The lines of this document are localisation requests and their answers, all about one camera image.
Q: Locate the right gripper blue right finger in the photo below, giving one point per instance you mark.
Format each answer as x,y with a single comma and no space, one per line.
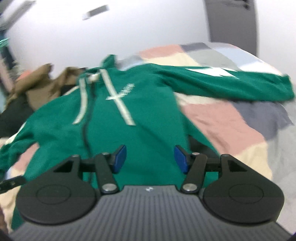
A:
199,161

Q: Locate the grey door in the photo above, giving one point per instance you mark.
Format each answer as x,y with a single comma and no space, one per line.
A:
233,22

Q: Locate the grey wall switch panel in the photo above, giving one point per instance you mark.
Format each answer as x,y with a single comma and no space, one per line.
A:
95,12

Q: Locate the white air conditioner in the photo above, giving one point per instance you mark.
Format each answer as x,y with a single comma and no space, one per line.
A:
15,15

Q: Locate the green hooded sweatshirt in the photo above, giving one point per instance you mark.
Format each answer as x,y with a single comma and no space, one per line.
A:
138,111

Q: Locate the brown garment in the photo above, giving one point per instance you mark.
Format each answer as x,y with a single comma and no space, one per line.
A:
39,88

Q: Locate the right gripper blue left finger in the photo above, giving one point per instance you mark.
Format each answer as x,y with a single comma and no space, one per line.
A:
104,162

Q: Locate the black garment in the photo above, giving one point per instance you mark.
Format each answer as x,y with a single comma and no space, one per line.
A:
19,111

